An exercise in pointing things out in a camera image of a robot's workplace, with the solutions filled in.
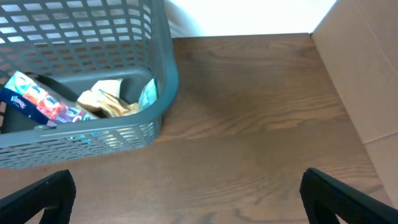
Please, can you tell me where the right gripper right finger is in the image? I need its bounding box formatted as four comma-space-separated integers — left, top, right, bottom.
300, 168, 397, 224

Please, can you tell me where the colourful Kleenex tissue multipack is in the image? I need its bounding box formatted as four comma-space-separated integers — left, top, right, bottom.
1, 71, 97, 127

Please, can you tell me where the beige cardboard box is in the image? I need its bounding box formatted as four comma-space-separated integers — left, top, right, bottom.
312, 0, 397, 205

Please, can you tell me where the teal wet wipes packet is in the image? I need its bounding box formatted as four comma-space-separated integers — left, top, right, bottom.
138, 78, 157, 111

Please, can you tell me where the beige paper pouch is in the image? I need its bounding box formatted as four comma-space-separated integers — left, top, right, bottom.
77, 78, 139, 118

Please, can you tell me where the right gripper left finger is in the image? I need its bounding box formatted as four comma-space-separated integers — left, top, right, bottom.
1, 170, 76, 224

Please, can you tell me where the dark grey plastic basket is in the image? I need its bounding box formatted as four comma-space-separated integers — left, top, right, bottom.
1, 0, 178, 169

